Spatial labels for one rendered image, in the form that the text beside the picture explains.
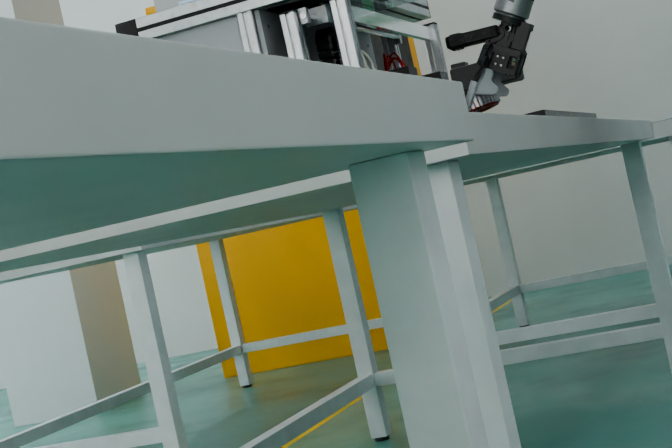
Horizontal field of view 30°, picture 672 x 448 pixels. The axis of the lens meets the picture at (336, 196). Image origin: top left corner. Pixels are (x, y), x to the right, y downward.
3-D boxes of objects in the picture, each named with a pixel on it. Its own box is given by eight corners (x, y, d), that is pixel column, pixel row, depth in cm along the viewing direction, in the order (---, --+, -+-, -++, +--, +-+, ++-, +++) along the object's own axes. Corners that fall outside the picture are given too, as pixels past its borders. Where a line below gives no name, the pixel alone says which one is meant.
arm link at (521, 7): (495, -11, 257) (503, -7, 265) (488, 11, 258) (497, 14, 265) (530, -1, 255) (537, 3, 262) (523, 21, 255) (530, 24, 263)
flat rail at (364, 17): (435, 40, 285) (432, 28, 285) (346, 18, 227) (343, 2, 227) (430, 42, 285) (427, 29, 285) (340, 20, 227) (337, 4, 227)
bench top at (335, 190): (654, 138, 347) (650, 120, 347) (469, 154, 140) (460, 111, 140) (320, 212, 381) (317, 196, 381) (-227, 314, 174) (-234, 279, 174)
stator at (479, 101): (506, 102, 267) (499, 86, 267) (494, 101, 256) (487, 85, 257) (459, 123, 271) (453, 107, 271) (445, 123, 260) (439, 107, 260)
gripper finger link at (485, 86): (489, 107, 253) (505, 70, 257) (461, 98, 255) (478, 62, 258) (489, 115, 256) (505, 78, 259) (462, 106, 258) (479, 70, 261)
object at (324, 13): (339, 24, 240) (334, 3, 240) (328, 21, 234) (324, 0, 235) (317, 30, 242) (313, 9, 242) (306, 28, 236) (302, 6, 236)
